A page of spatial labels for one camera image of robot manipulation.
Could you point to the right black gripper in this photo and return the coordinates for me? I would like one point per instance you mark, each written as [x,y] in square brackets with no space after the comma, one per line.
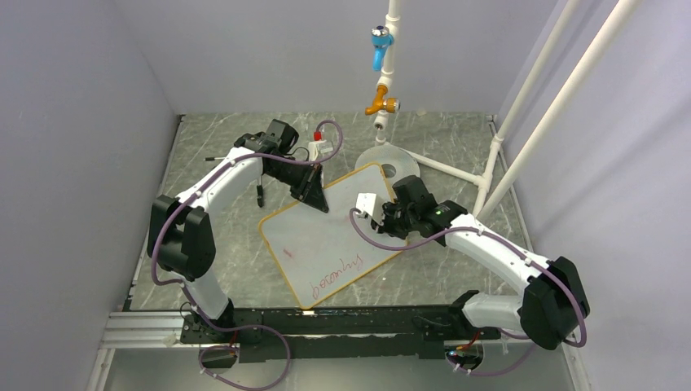
[387,208]

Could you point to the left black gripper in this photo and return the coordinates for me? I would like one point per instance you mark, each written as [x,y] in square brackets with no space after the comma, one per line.
[310,190]

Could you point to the yellow-framed whiteboard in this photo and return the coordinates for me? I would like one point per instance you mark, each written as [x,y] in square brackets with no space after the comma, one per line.
[319,253]

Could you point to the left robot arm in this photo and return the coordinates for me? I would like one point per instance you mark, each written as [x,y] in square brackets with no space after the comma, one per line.
[180,241]

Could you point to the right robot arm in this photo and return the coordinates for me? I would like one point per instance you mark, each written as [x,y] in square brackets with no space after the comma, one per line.
[549,306]

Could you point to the white perforated disc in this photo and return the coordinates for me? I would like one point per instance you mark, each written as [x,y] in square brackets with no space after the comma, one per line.
[396,164]

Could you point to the blue valve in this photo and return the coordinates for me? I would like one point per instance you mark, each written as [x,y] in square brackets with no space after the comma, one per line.
[381,39]

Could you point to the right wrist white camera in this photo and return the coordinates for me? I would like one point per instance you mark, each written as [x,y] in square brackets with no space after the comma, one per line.
[370,206]

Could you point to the wrist white camera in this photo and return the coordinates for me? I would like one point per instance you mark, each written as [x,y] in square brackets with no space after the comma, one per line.
[319,147]
[370,206]

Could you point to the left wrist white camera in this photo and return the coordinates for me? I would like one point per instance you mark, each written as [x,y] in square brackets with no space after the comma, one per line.
[319,147]

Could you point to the white PVC pipe frame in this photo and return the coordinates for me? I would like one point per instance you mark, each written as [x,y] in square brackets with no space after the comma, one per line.
[491,193]

